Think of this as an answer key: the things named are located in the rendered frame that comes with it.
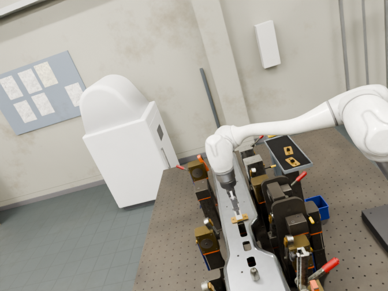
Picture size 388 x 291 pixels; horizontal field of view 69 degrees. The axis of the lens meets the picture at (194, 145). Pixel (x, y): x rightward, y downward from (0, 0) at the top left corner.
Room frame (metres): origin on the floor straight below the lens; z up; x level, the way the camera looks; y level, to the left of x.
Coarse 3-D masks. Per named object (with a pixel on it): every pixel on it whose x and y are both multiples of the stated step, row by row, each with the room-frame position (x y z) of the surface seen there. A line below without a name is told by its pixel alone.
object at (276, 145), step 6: (276, 138) 1.47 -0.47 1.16; (282, 138) 1.44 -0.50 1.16; (288, 138) 1.42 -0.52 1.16; (270, 144) 1.42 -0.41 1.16; (276, 144) 1.39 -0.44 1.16; (282, 144) 1.37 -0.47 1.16; (288, 144) 1.35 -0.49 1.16; (294, 144) 1.33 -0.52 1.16; (276, 150) 1.33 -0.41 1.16; (282, 150) 1.31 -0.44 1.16; (294, 150) 1.27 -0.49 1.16; (276, 156) 1.27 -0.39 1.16; (282, 156) 1.25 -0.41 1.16; (288, 156) 1.23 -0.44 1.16; (294, 156) 1.21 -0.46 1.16; (300, 156) 1.20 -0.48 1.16; (282, 162) 1.20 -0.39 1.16; (300, 162) 1.15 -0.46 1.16; (306, 162) 1.13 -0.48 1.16; (288, 168) 1.14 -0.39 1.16
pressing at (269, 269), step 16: (240, 176) 1.46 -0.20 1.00; (224, 192) 1.35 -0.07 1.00; (240, 192) 1.30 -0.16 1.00; (224, 208) 1.22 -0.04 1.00; (240, 208) 1.17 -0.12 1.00; (224, 224) 1.10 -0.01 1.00; (240, 240) 0.97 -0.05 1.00; (240, 256) 0.88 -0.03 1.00; (256, 256) 0.85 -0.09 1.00; (272, 256) 0.82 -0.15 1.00; (224, 272) 0.84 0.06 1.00; (240, 272) 0.81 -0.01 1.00; (272, 272) 0.76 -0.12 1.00; (240, 288) 0.74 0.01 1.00; (256, 288) 0.72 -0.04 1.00; (272, 288) 0.70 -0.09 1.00; (288, 288) 0.67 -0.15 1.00
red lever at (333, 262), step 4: (332, 260) 0.61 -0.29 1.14; (336, 260) 0.60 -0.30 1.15; (324, 264) 0.62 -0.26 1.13; (328, 264) 0.61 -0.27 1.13; (332, 264) 0.60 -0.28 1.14; (336, 264) 0.60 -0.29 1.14; (320, 268) 0.62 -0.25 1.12; (324, 268) 0.61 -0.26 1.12; (328, 268) 0.60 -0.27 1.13; (332, 268) 0.60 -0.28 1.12; (316, 272) 0.62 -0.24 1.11; (320, 272) 0.61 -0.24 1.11; (324, 272) 0.61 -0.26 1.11; (312, 276) 0.62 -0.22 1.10; (316, 276) 0.61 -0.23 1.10; (320, 276) 0.61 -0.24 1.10; (308, 280) 0.62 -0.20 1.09; (308, 284) 0.61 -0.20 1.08
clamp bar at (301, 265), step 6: (300, 252) 0.63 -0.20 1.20; (306, 252) 0.61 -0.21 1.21; (294, 258) 0.61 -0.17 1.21; (300, 258) 0.61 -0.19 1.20; (306, 258) 0.60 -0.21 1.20; (300, 264) 0.61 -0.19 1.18; (306, 264) 0.60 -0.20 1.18; (300, 270) 0.61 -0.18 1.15; (306, 270) 0.60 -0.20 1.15; (300, 276) 0.61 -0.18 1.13; (306, 276) 0.60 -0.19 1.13; (300, 282) 0.61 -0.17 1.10; (306, 282) 0.60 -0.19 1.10; (300, 288) 0.61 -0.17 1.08; (306, 288) 0.60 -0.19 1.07
